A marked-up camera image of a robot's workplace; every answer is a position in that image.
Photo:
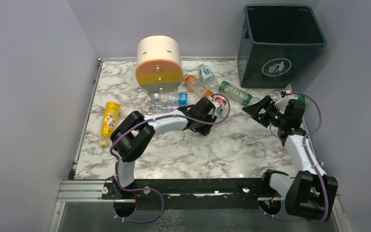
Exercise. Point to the red label water bottle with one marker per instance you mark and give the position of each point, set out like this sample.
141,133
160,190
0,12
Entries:
220,104

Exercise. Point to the clear bottle purple label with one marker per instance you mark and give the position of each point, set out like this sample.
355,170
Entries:
163,108

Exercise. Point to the clear bottle green cap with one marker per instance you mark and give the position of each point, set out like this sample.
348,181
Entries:
300,98

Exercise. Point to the crushed clear bottle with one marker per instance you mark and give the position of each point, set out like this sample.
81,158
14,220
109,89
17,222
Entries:
143,105

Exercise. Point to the yellow drink bottle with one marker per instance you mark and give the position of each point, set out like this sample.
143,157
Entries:
110,118

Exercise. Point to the round pastel drawer cabinet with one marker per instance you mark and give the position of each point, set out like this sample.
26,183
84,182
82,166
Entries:
158,64

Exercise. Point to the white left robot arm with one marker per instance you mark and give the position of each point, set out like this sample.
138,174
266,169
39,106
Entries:
131,138

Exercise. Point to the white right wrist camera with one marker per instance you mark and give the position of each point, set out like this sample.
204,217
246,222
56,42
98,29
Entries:
282,98

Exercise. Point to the clear bottle blue label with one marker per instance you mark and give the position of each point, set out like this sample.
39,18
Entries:
175,98

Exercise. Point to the green tea bottle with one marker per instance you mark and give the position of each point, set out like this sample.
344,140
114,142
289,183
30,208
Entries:
241,97

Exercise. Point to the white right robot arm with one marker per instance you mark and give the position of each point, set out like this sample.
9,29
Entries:
311,194

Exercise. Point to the dark green trash bin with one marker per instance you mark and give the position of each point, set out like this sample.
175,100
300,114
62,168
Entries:
277,42

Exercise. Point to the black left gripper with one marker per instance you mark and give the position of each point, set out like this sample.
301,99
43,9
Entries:
207,113

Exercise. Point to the clear bottle green-white label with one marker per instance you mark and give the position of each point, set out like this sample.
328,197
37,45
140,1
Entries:
208,78

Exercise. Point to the orange juice bottle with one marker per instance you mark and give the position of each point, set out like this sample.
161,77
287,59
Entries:
194,84

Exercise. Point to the black front mounting rail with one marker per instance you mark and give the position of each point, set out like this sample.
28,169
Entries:
191,194

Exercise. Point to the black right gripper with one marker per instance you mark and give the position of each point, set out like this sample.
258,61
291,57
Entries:
266,113

